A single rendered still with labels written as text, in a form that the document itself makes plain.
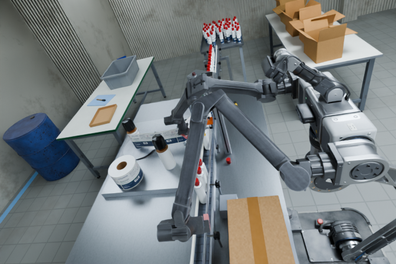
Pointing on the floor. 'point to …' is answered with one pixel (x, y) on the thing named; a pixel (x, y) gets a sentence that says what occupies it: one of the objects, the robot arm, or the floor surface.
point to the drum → (42, 147)
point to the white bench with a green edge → (82, 124)
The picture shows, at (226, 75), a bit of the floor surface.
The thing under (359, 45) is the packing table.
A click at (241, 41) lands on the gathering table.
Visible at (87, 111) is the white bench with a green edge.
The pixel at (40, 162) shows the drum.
